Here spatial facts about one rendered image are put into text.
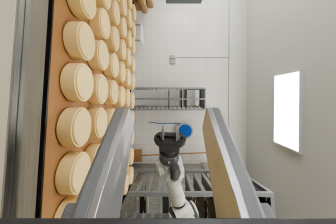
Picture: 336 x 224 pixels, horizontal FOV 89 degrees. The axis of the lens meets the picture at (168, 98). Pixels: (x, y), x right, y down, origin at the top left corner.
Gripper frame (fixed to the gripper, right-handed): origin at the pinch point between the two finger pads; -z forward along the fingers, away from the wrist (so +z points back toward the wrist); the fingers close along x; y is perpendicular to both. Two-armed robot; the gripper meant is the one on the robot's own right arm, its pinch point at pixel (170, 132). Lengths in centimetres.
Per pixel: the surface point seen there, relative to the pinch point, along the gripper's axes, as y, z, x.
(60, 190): 34.2, -31.9, -11.9
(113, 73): 13.0, -34.0, -11.8
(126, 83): 4.5, -25.6, -12.2
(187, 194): -10, 84, 14
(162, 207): -73, 320, -9
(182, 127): -232, 270, 28
